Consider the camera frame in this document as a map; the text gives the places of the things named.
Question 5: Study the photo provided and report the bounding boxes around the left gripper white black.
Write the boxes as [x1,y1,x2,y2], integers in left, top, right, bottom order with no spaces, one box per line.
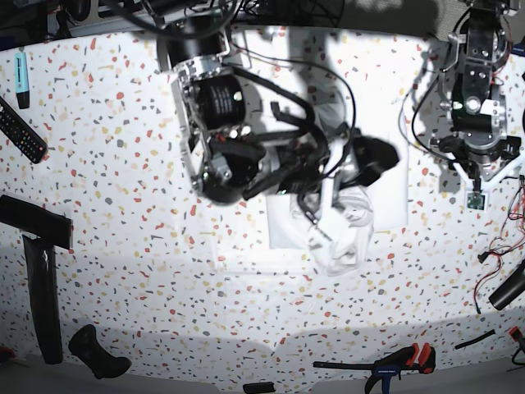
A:
[430,134,523,211]

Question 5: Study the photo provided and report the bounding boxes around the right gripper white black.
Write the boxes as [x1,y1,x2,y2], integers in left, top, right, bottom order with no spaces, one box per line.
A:
[242,131,399,201]

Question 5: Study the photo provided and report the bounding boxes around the white T-shirt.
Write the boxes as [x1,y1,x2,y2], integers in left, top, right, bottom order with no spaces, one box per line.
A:
[258,127,408,276]

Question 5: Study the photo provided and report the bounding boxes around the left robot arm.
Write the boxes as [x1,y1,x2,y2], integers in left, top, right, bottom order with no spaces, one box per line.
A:
[430,1,523,210]

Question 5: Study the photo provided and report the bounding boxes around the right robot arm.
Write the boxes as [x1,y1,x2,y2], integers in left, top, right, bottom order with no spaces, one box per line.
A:
[108,1,399,208]

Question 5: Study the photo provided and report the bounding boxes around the black cylinder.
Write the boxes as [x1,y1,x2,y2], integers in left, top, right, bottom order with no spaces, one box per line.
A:
[489,261,524,311]

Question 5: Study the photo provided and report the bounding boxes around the small red black connector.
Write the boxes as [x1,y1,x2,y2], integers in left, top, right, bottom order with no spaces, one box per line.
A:
[509,327,522,341]

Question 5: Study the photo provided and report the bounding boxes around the black and red bar clamp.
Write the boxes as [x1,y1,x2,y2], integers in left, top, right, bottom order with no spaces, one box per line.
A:
[313,343,436,394]

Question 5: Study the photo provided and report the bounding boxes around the terrazzo pattern tablecloth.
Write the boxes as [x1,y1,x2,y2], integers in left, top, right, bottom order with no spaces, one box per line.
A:
[1,27,524,392]

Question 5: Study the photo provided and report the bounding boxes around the small black box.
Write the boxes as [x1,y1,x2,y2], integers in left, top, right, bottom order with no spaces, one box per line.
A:
[243,382,276,394]

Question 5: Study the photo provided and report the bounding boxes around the black game controller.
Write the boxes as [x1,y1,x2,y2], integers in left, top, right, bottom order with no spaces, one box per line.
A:
[68,324,132,379]

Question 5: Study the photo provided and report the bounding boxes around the blue highlighter pen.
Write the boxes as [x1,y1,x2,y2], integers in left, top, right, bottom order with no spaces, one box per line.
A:
[15,52,30,109]

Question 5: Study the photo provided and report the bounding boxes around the black remote control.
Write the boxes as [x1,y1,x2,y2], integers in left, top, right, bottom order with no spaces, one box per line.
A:
[1,98,48,164]

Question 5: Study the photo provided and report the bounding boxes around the red and black wire bundle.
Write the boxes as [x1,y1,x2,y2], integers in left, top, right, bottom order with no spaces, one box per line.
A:
[473,174,525,315]

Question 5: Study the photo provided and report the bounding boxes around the black cable piece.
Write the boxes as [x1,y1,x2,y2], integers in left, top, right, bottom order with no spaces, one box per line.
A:
[454,328,496,350]

